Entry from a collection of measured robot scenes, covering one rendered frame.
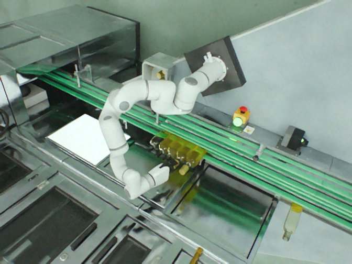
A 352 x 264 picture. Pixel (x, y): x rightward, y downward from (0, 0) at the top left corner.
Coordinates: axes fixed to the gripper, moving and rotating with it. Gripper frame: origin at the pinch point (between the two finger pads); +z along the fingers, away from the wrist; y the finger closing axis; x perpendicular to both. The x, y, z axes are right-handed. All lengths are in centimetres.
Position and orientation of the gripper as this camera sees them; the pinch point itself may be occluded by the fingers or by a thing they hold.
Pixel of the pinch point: (173, 166)
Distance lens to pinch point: 148.4
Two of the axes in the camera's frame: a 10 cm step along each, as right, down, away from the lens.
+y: 0.9, -7.6, -6.5
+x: -6.7, -5.3, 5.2
